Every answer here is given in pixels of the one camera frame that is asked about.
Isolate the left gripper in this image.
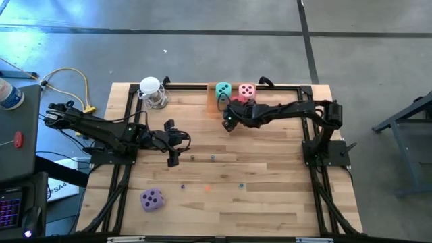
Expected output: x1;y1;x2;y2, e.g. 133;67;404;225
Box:
143;119;180;168

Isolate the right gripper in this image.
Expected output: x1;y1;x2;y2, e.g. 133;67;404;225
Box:
222;100;261;133

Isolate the large teal foam die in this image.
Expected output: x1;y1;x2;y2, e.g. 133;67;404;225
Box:
215;82;233;102

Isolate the large pink foam die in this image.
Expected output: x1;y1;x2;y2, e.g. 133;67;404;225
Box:
238;83;257;101

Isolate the large purple foam die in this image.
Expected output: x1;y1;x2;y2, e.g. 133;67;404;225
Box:
139;187;166;213

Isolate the orange translucent plastic bin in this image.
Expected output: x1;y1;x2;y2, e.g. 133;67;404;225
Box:
205;82;258;119

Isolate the white mushroom-shaped lamp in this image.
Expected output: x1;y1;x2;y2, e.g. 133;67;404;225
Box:
138;76;169;110

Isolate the black diagonal beam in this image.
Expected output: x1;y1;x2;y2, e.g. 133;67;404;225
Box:
34;155;90;188

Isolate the white printed box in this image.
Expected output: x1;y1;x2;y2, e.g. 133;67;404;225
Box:
45;157;89;203

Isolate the black keyboard tray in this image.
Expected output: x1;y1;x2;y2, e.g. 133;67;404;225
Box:
0;171;49;239

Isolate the dark grey side table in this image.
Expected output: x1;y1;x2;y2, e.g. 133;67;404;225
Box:
0;84;42;183

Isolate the black computer mouse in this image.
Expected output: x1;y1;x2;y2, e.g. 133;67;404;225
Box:
20;205;43;239

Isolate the clear water bottle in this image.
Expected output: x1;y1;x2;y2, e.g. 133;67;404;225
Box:
0;77;25;111

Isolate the black floor bar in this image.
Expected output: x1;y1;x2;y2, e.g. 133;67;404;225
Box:
0;70;39;80

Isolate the dark metal cart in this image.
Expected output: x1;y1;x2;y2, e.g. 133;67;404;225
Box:
372;91;432;199

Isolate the backlit keyboard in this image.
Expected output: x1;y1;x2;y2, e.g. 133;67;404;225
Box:
0;197;22;230

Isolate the white coiled cable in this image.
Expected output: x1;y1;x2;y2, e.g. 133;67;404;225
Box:
137;84;171;109

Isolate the black aluminium rig frame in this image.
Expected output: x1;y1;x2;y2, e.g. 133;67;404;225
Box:
74;82;365;243

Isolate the yellow cable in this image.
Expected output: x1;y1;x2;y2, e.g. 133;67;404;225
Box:
39;66;98;115

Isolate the silver bracket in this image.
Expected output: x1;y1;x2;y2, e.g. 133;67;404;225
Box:
295;237;334;243
106;236;146;243

